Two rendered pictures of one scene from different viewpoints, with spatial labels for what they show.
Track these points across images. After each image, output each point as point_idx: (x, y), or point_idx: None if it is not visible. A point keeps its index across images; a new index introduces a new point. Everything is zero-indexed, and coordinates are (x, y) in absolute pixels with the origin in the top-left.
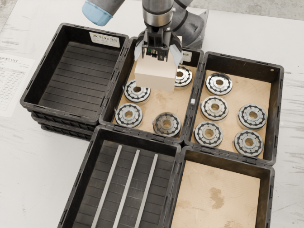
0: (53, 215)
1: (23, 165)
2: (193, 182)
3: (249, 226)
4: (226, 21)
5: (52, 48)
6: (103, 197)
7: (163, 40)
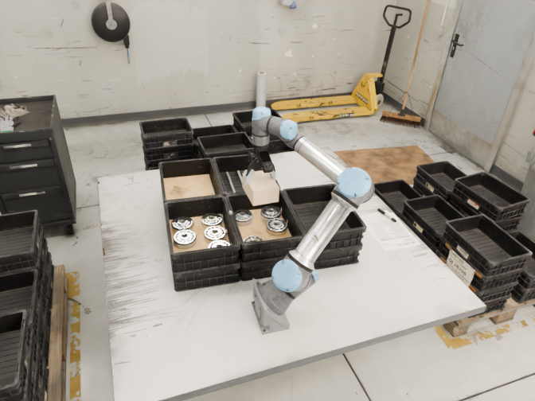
0: None
1: None
2: None
3: (169, 197)
4: (245, 358)
5: (353, 213)
6: None
7: (254, 153)
